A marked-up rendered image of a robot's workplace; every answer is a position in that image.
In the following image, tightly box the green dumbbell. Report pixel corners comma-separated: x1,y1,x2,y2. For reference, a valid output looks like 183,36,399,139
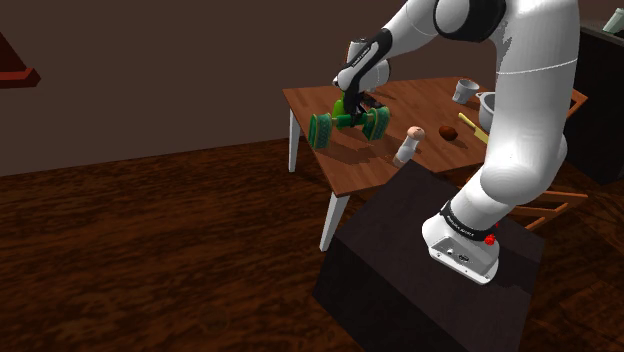
307,97,392,150

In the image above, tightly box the wooden table with white legs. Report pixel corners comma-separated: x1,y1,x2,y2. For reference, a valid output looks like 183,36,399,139
282,76,589,253

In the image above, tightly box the white bottle with tan cap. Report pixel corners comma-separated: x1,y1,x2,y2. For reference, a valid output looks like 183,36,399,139
392,125,426,168

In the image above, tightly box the grey cup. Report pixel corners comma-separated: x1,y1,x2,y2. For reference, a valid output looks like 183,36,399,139
451,78,480,105

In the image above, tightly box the grey pot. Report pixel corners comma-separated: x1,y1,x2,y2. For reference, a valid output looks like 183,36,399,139
475,90,497,133

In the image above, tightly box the dark robot stand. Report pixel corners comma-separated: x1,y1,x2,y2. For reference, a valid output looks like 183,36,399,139
311,159,546,352

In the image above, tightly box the wooden chair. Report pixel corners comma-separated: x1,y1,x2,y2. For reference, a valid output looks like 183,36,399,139
462,87,590,232

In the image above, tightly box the dark cabinet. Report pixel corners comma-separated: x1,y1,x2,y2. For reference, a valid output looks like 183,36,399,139
562,19,624,186

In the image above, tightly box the yellow handled knife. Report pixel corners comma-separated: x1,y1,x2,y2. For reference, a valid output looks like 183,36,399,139
457,112,490,145

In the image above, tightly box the red wall shelf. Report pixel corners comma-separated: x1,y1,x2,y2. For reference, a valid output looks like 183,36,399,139
0,31,42,90

